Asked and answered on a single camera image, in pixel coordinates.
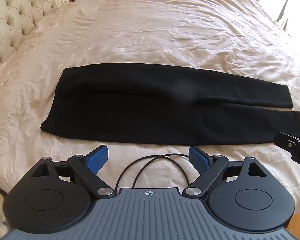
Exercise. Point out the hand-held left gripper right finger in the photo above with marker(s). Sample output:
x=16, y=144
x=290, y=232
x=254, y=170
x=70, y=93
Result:
x=199, y=158

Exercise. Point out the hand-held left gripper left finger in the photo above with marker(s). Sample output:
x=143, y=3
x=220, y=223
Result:
x=98, y=158

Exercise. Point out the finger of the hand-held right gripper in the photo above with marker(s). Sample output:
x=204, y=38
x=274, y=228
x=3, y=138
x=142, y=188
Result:
x=283, y=141

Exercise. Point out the black pants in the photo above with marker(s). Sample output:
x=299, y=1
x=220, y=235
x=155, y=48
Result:
x=150, y=105

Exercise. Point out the cream embroidered bedspread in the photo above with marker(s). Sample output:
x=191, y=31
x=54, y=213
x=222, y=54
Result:
x=150, y=35

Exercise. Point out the pale curtain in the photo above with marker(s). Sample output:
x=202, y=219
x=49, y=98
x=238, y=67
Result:
x=287, y=0

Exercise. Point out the cream tufted headboard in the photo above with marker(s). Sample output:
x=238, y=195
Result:
x=12, y=12

